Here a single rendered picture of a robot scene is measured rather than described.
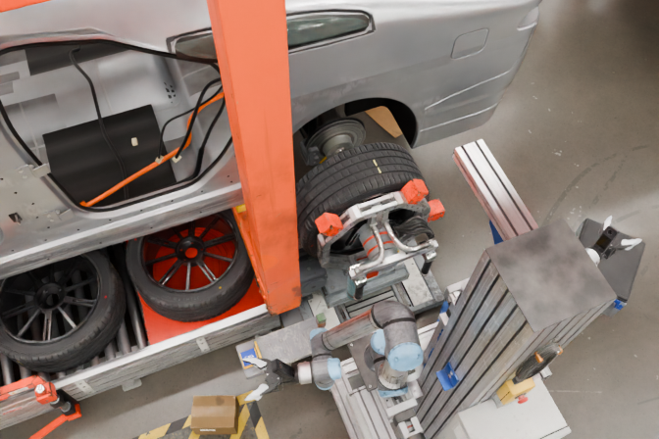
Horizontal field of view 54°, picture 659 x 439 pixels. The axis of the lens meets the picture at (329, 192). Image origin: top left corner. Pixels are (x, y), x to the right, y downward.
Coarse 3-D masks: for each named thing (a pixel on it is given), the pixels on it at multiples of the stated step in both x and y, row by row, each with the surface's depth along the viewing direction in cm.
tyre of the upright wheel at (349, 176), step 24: (384, 144) 296; (336, 168) 286; (360, 168) 284; (384, 168) 286; (408, 168) 294; (312, 192) 289; (336, 192) 282; (360, 192) 279; (312, 216) 287; (312, 240) 299
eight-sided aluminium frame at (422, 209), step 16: (400, 192) 286; (352, 208) 280; (368, 208) 284; (384, 208) 281; (416, 208) 293; (352, 224) 282; (320, 240) 289; (400, 240) 322; (320, 256) 307; (336, 256) 315; (352, 256) 324
